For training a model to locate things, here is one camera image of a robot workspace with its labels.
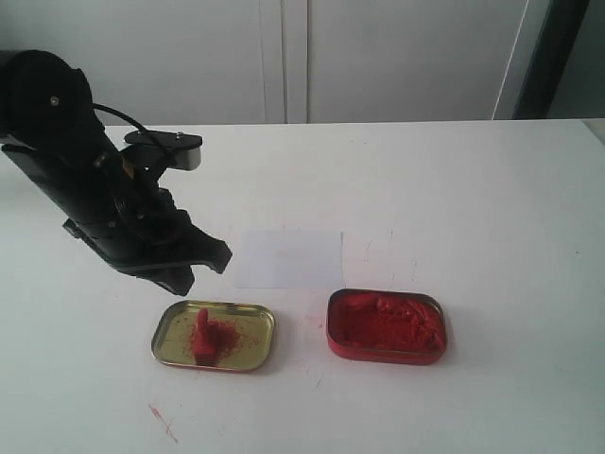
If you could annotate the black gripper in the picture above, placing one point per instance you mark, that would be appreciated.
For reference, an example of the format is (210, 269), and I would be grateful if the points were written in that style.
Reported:
(133, 225)

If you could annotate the red stamp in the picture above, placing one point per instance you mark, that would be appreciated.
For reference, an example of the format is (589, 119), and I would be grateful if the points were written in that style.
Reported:
(203, 346)

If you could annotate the red ink tin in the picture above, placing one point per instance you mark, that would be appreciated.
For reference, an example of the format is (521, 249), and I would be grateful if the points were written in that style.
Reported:
(386, 326)

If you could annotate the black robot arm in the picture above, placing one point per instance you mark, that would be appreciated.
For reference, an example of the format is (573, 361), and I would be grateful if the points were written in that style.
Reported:
(48, 116)

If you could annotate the white paper sheet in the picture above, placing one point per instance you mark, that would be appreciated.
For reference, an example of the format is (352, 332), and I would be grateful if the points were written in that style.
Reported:
(288, 259)

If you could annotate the gold tin lid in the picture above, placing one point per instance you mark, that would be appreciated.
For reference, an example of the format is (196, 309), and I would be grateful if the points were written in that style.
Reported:
(242, 335)

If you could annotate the white cabinet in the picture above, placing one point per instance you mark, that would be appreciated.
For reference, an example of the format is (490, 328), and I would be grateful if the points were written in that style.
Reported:
(235, 62)

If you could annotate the wrist camera with black bracket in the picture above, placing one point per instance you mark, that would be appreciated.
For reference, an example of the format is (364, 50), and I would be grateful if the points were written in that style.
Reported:
(185, 149)

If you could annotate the dark door frame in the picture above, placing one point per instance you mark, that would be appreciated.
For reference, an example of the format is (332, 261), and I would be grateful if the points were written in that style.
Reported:
(565, 77)

